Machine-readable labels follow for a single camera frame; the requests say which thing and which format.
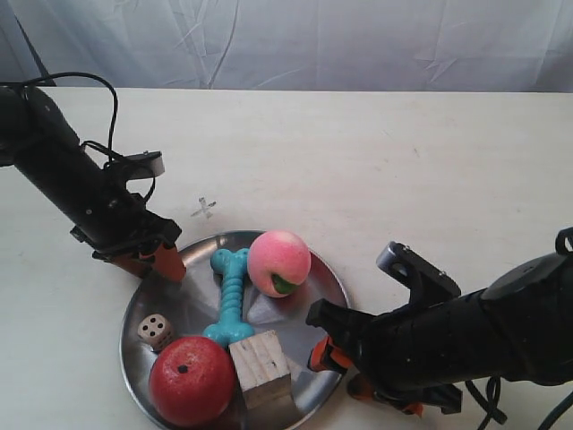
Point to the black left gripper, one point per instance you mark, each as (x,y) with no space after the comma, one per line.
(117,237)

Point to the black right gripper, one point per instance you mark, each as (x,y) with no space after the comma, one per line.
(349,342)

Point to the round metal plate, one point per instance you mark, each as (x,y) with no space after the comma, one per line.
(193,304)

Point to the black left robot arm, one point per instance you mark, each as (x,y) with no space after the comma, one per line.
(87,182)

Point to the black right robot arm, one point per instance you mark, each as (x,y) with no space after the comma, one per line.
(443,342)

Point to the small wooden die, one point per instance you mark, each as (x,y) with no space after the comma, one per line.
(156,331)

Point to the teal rubber bone toy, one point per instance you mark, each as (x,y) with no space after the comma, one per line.
(230,326)

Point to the wooden cube block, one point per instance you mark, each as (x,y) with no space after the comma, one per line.
(261,368)

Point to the red toy apple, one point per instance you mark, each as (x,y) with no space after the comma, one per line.
(192,381)

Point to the pink toy peach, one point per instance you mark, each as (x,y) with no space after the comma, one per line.
(278,263)

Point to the white backdrop curtain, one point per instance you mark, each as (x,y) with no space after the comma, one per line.
(294,45)

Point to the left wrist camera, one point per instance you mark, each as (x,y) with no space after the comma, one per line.
(145,165)

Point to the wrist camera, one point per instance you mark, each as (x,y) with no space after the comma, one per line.
(145,165)
(427,284)

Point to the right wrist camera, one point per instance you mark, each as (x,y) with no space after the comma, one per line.
(427,284)

